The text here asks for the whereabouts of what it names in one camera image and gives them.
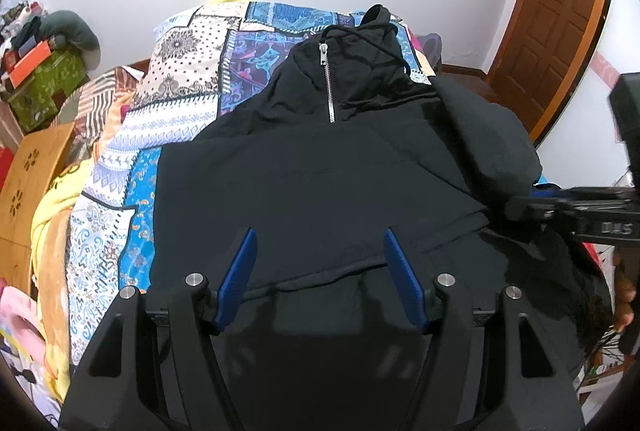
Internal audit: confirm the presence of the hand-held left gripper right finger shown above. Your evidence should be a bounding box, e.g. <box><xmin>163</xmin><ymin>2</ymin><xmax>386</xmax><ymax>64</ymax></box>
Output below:
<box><xmin>383</xmin><ymin>227</ymin><xmax>586</xmax><ymax>431</ymax></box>

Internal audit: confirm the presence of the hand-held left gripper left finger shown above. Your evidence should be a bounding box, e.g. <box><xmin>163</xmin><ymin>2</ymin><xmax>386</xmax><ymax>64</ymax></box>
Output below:
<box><xmin>59</xmin><ymin>227</ymin><xmax>258</xmax><ymax>431</ymax></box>

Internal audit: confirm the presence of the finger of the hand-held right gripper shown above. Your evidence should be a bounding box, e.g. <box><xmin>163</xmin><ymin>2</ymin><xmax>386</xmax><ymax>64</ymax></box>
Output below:
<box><xmin>505</xmin><ymin>186</ymin><xmax>581</xmax><ymax>224</ymax></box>

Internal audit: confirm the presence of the black zip hoodie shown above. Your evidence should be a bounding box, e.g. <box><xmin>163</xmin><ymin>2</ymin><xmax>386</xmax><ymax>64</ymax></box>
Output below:
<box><xmin>150</xmin><ymin>4</ymin><xmax>618</xmax><ymax>431</ymax></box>

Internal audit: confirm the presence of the person's right hand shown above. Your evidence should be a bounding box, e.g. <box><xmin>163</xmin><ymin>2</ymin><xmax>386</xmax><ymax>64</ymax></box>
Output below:
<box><xmin>612</xmin><ymin>250</ymin><xmax>640</xmax><ymax>328</ymax></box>

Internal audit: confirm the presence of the yellow blanket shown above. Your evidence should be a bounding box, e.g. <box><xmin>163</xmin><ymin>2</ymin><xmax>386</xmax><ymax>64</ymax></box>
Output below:
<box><xmin>30</xmin><ymin>154</ymin><xmax>101</xmax><ymax>404</ymax></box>

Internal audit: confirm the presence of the purple cushion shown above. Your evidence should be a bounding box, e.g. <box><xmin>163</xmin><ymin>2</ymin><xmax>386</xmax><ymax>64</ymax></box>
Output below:
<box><xmin>414</xmin><ymin>34</ymin><xmax>444</xmax><ymax>75</ymax></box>

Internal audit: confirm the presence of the brown wooden door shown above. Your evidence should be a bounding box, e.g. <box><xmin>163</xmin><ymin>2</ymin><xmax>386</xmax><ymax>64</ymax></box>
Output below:
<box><xmin>487</xmin><ymin>0</ymin><xmax>617</xmax><ymax>143</ymax></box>

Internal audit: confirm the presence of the pink cloth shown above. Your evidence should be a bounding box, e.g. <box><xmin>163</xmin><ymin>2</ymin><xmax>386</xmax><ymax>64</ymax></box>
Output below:
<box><xmin>0</xmin><ymin>280</ymin><xmax>49</xmax><ymax>364</ymax></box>

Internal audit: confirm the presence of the brown striped cloth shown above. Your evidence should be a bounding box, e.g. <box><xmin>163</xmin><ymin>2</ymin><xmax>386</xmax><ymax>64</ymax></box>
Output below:
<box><xmin>55</xmin><ymin>66</ymin><xmax>151</xmax><ymax>158</ymax></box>

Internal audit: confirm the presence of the wooden folding table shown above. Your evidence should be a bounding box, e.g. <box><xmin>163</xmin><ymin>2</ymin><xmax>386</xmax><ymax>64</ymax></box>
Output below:
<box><xmin>0</xmin><ymin>124</ymin><xmax>76</xmax><ymax>298</ymax></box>

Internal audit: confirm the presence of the patchwork printed blanket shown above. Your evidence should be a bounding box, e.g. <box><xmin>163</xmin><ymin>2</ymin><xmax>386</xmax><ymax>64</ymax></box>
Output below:
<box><xmin>65</xmin><ymin>1</ymin><xmax>441</xmax><ymax>367</ymax></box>

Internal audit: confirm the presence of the red box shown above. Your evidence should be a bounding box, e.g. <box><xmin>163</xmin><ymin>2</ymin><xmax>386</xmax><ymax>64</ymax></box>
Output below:
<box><xmin>0</xmin><ymin>146</ymin><xmax>17</xmax><ymax>192</ymax></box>

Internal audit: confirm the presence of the green cardboard box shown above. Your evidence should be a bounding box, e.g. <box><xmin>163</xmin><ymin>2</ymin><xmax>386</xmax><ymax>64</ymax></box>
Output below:
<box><xmin>10</xmin><ymin>48</ymin><xmax>89</xmax><ymax>135</ymax></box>

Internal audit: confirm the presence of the yellow pillow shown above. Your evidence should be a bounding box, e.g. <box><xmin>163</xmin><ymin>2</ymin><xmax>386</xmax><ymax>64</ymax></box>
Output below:
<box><xmin>200</xmin><ymin>0</ymin><xmax>251</xmax><ymax>13</ymax></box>

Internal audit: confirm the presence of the orange flat box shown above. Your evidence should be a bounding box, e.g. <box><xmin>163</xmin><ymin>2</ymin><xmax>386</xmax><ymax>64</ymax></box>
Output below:
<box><xmin>7</xmin><ymin>40</ymin><xmax>54</xmax><ymax>90</ymax></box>

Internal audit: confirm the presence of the grey neck pillow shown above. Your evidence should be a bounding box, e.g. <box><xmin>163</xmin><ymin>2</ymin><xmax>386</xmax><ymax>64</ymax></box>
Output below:
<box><xmin>37</xmin><ymin>10</ymin><xmax>102</xmax><ymax>70</ymax></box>

